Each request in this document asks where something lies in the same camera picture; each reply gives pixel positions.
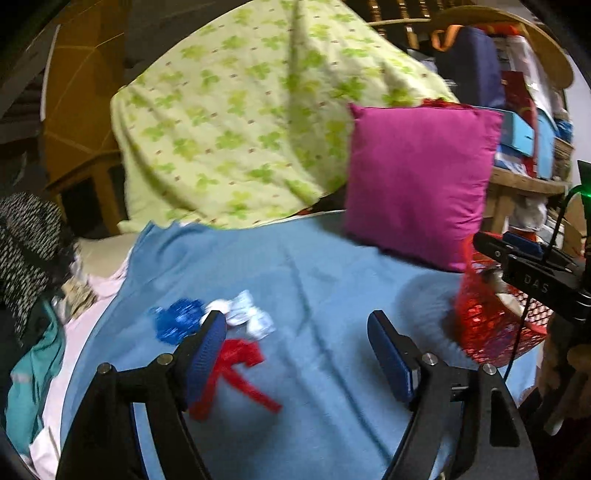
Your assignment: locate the wooden table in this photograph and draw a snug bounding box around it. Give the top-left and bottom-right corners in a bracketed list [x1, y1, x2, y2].
[482, 166, 568, 234]

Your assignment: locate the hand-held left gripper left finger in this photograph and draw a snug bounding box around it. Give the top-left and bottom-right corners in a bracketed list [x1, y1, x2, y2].
[55, 310, 228, 480]

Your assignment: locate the black and white patterned cloth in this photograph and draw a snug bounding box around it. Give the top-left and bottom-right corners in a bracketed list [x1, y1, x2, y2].
[0, 193, 77, 337]

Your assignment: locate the teal cloth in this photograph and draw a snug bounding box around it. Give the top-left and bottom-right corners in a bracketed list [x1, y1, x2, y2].
[7, 309, 65, 455]

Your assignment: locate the green leaf print quilt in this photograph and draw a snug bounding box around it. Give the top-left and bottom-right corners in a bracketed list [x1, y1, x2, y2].
[110, 0, 458, 230]

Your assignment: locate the light blue shoebox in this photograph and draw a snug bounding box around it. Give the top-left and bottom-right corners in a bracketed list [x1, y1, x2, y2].
[496, 111, 536, 158]

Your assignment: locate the red plastic mesh basket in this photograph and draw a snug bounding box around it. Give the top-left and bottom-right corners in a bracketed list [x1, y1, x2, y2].
[455, 233, 555, 367]

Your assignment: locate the navy blue bag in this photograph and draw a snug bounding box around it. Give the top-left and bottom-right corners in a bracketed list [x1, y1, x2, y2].
[434, 27, 506, 109]

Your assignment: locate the person's right hand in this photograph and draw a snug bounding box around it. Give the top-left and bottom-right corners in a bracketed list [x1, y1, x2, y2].
[538, 339, 591, 435]

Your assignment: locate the blue and white packet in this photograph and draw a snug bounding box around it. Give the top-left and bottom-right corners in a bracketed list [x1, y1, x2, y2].
[494, 145, 532, 176]

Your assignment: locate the magenta pillow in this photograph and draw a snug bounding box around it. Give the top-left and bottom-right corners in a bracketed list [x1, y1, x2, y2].
[342, 102, 504, 273]

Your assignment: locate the wooden bed headboard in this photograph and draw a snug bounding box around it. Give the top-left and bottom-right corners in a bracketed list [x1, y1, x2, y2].
[41, 0, 130, 236]

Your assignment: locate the blue plastic storage bin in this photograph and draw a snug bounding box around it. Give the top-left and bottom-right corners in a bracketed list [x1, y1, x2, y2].
[536, 113, 557, 181]

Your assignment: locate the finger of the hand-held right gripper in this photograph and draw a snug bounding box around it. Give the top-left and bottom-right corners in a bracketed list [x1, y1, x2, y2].
[472, 232, 514, 271]
[502, 232, 573, 271]

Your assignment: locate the red plastic wrapper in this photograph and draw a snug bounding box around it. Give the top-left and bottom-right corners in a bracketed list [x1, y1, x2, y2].
[189, 338, 282, 422]

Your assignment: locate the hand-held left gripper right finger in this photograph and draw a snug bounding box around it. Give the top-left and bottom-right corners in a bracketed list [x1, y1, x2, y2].
[367, 310, 541, 480]

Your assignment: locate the white plastic bag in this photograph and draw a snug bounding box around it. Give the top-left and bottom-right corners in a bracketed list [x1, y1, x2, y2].
[512, 194, 548, 232]

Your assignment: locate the light blue blanket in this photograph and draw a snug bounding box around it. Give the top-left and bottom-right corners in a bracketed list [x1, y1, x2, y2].
[60, 222, 541, 480]

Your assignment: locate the woven wicker basket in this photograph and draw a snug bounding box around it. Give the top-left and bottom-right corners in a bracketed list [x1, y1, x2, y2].
[554, 138, 575, 181]

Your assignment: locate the pale pink sheet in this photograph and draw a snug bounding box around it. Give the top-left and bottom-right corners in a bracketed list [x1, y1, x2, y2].
[28, 263, 134, 480]

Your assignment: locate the red cardboard box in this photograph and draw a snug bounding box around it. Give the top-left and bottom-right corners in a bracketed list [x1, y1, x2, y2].
[501, 71, 539, 178]

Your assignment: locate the cream cloth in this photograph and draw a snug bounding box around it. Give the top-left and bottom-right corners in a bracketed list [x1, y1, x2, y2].
[78, 237, 139, 280]

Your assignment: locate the orange strap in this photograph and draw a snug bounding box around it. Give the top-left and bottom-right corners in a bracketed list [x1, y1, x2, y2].
[431, 25, 465, 51]

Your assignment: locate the round wooden board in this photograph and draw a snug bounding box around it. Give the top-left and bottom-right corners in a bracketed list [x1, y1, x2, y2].
[431, 7, 573, 90]

